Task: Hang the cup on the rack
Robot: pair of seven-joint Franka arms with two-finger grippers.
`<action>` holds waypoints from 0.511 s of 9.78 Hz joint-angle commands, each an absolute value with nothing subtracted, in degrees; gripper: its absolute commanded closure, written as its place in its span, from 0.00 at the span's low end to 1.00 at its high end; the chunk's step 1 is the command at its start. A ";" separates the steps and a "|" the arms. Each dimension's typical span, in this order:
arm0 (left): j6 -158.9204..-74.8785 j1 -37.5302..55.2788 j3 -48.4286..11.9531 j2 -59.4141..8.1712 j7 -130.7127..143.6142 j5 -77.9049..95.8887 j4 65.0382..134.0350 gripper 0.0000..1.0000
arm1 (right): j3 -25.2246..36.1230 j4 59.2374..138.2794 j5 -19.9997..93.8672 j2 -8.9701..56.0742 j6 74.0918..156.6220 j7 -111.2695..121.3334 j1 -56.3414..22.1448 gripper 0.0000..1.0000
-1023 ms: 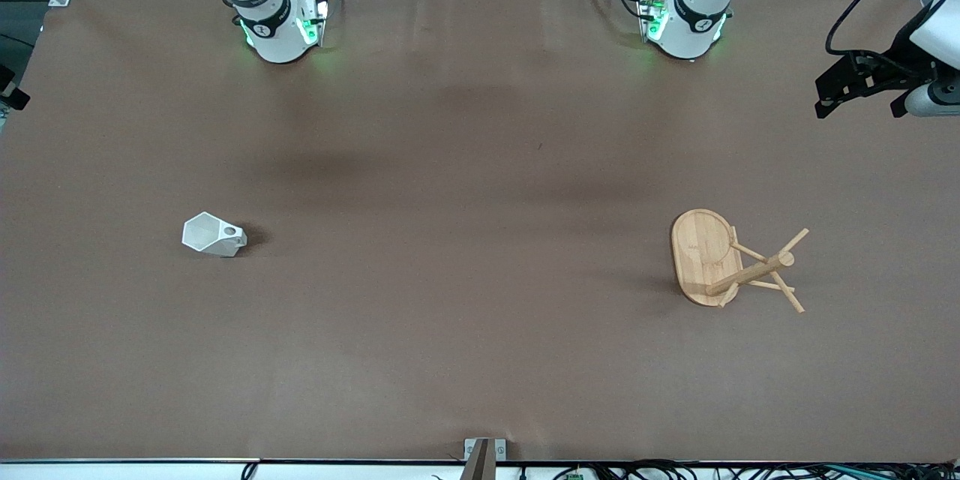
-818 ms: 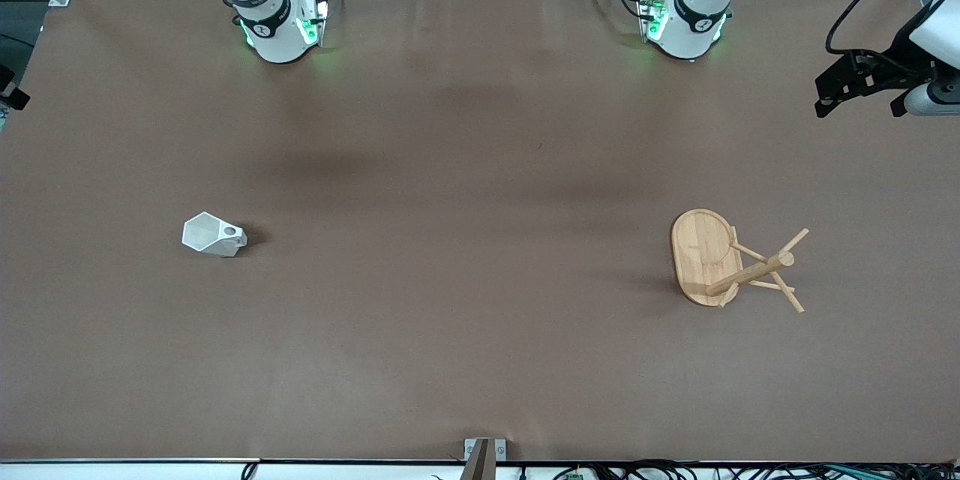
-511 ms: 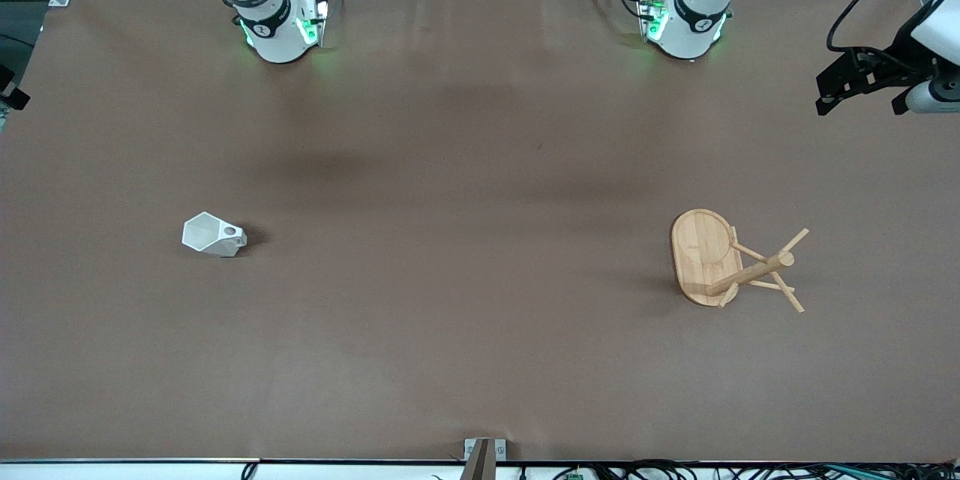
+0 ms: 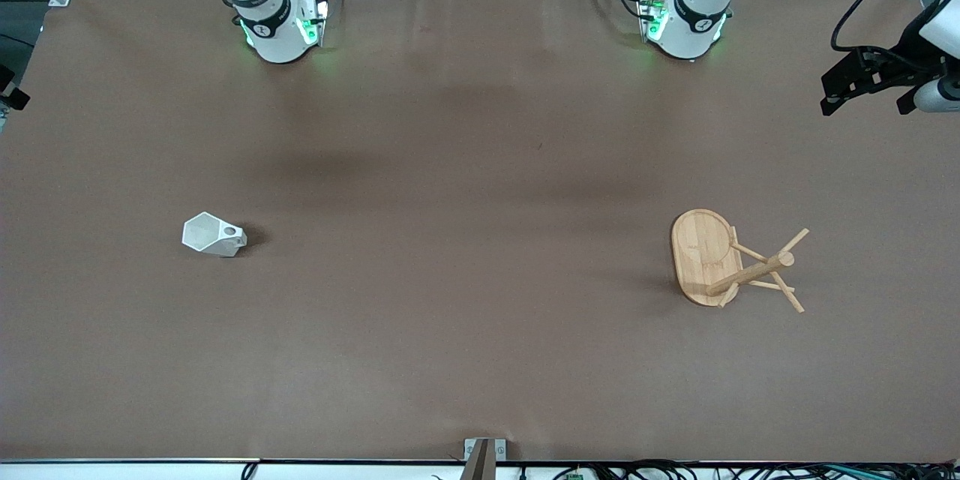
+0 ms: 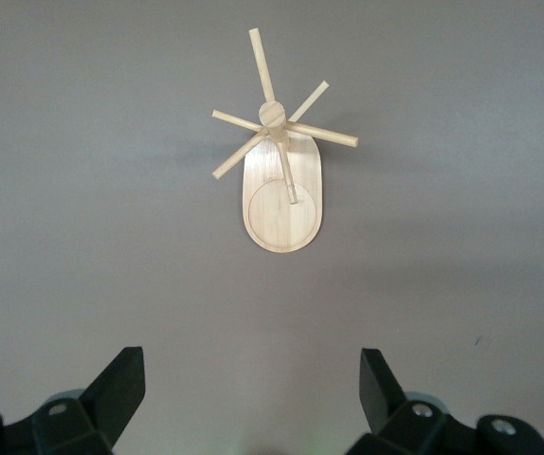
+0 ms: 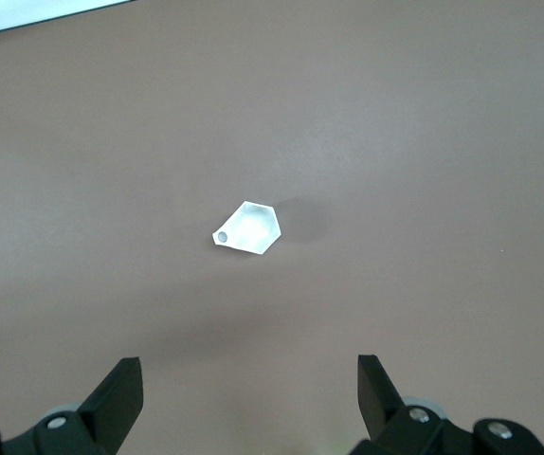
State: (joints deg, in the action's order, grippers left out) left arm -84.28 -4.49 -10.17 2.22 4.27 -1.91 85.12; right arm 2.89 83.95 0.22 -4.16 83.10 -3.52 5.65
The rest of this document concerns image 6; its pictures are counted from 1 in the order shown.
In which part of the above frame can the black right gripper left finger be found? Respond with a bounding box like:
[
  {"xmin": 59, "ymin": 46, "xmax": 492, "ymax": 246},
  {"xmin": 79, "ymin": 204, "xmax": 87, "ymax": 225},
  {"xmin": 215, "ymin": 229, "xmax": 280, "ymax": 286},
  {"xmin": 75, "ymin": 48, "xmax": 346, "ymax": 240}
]
[{"xmin": 0, "ymin": 355, "xmax": 145, "ymax": 455}]

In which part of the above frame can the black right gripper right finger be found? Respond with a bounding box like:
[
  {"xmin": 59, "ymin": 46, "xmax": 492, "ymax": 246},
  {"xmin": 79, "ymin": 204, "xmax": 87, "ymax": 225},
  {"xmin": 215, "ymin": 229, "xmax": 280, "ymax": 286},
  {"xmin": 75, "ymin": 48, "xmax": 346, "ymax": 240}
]
[{"xmin": 350, "ymin": 354, "xmax": 544, "ymax": 455}]

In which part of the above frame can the white faceted cup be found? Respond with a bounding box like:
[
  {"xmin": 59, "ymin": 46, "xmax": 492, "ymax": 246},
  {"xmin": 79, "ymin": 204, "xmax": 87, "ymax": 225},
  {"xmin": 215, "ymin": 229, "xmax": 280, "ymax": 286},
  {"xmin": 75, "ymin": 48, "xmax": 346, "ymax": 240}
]
[{"xmin": 206, "ymin": 200, "xmax": 284, "ymax": 257}]

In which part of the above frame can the brown table cover mat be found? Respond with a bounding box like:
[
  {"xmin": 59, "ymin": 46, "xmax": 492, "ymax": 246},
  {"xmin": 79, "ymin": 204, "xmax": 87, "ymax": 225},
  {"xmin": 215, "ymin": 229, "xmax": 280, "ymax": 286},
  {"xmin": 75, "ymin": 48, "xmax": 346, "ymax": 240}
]
[{"xmin": 0, "ymin": 0, "xmax": 544, "ymax": 455}]

